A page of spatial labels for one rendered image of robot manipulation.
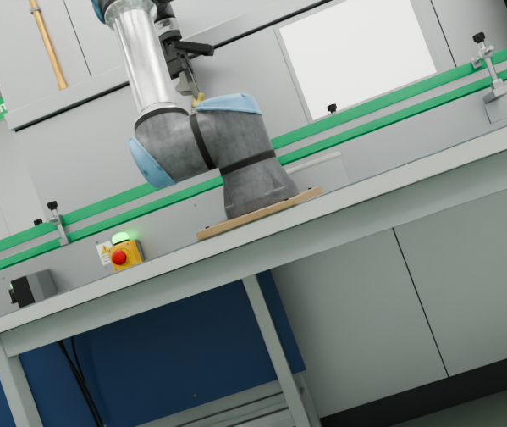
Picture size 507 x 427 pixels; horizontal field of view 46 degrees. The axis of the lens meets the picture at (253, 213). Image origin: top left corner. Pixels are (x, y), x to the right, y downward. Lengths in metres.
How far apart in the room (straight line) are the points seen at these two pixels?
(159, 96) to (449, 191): 0.58
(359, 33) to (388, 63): 0.13
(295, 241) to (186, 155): 0.26
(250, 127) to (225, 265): 0.27
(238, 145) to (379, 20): 0.94
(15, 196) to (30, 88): 3.43
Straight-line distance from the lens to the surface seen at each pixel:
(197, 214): 1.64
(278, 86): 1.92
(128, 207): 1.72
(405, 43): 1.96
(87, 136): 2.09
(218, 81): 1.95
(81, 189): 2.08
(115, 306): 1.32
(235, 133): 1.14
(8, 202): 5.61
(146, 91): 1.24
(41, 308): 1.38
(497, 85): 1.67
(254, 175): 1.13
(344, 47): 1.94
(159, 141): 1.16
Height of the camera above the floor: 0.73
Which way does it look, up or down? 2 degrees up
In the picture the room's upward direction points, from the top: 20 degrees counter-clockwise
